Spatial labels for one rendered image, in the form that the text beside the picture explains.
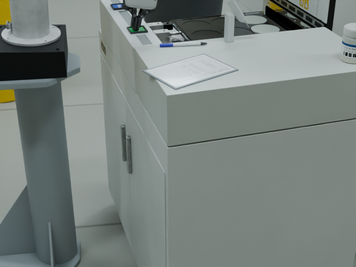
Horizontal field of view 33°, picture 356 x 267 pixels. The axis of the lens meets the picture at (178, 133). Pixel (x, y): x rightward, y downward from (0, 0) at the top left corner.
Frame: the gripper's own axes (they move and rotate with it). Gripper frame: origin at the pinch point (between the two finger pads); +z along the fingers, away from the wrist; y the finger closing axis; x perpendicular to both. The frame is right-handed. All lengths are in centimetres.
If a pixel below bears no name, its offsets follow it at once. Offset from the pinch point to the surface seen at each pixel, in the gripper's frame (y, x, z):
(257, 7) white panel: -59, -37, -1
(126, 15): -1.3, -17.3, 2.7
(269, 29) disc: -49.2, -4.7, -1.6
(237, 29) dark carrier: -38.8, -8.7, 0.6
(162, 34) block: -13.0, -10.4, 5.7
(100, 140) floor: -22, -105, 96
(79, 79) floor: -24, -189, 96
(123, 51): 2.5, 0.5, 9.4
